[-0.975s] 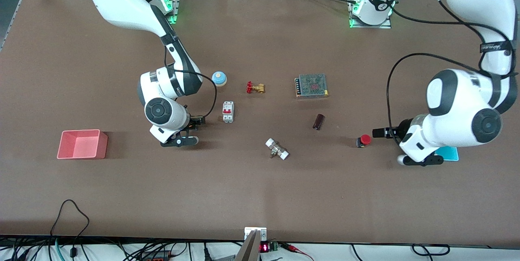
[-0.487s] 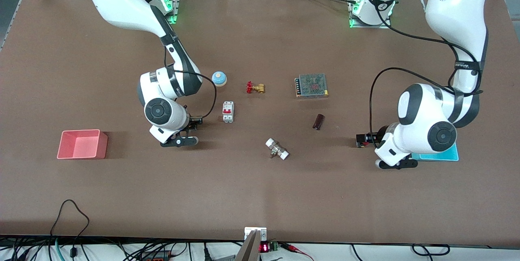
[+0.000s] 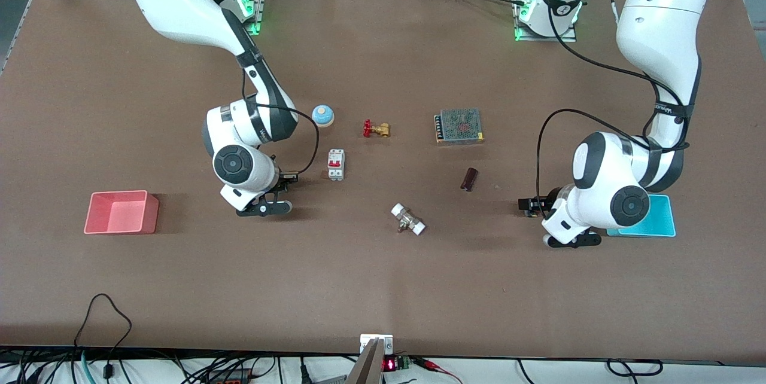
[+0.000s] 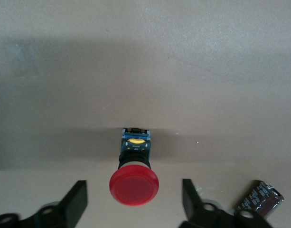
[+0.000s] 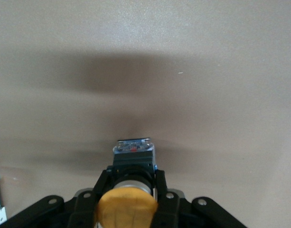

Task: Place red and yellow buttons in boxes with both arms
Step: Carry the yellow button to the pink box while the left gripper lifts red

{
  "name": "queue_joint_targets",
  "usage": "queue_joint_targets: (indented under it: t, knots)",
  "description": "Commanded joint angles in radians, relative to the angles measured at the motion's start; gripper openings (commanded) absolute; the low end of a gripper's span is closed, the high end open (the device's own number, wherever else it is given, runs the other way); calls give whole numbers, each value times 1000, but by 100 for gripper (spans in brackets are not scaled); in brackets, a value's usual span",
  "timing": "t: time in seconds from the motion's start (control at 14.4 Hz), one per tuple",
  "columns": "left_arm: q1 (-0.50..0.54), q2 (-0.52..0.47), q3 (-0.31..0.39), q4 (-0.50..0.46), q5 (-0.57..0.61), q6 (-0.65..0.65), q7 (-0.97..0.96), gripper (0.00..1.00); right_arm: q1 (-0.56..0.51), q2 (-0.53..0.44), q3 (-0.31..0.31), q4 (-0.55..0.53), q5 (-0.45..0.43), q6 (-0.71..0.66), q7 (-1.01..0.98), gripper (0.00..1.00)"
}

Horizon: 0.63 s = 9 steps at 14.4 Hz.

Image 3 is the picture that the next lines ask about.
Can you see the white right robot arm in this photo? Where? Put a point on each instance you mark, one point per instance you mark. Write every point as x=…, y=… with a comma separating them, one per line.
x=179, y=7

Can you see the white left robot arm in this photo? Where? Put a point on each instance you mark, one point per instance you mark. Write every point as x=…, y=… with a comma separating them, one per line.
x=658, y=13

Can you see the dark brown cylinder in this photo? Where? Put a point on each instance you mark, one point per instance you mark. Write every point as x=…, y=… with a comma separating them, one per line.
x=469, y=179

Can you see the blue desk bell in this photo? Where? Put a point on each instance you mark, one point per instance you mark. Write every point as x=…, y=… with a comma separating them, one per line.
x=322, y=115

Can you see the teal plastic box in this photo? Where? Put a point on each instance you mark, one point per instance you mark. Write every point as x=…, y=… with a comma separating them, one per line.
x=658, y=219

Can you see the metal mesh power supply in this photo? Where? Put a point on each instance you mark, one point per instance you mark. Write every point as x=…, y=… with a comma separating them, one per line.
x=459, y=125

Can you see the metal fitting white end caps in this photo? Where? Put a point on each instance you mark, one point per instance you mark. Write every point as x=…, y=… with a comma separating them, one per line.
x=408, y=219

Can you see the pink plastic box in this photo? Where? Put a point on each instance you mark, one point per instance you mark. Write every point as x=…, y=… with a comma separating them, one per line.
x=119, y=213

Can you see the red digit display module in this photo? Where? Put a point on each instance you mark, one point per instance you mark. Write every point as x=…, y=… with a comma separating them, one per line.
x=390, y=365

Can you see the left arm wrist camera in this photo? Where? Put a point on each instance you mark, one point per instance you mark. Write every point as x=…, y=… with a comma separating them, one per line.
x=571, y=240

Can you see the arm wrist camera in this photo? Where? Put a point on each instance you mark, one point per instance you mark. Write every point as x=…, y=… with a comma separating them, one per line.
x=571, y=240
x=263, y=209

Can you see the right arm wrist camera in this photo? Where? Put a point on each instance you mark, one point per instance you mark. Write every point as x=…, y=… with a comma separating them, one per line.
x=263, y=209

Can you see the white circuit breaker red switch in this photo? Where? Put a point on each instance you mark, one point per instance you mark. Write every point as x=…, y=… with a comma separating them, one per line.
x=336, y=164

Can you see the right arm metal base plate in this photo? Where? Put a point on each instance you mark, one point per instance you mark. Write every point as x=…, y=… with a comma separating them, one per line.
x=258, y=20

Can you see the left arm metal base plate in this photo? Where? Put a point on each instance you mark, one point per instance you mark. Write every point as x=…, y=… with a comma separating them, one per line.
x=538, y=39

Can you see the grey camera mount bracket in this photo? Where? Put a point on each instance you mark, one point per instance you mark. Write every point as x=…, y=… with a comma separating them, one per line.
x=371, y=366

